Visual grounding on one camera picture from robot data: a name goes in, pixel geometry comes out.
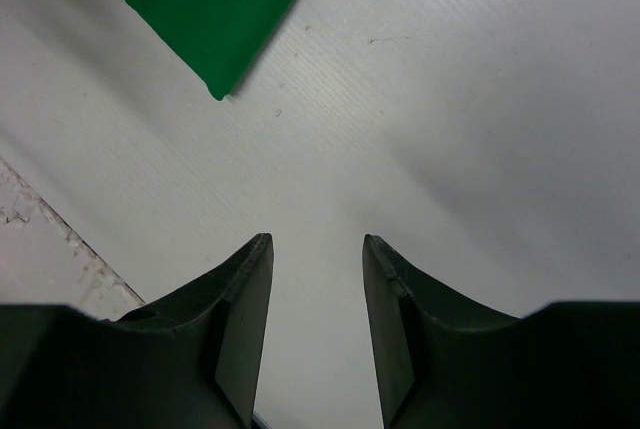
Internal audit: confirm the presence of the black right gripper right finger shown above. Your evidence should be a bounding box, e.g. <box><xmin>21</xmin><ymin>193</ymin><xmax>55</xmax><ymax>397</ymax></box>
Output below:
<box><xmin>362</xmin><ymin>235</ymin><xmax>639</xmax><ymax>428</ymax></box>

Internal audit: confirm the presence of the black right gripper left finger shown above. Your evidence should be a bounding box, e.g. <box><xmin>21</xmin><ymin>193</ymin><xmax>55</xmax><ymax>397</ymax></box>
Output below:
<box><xmin>1</xmin><ymin>233</ymin><xmax>273</xmax><ymax>428</ymax></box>

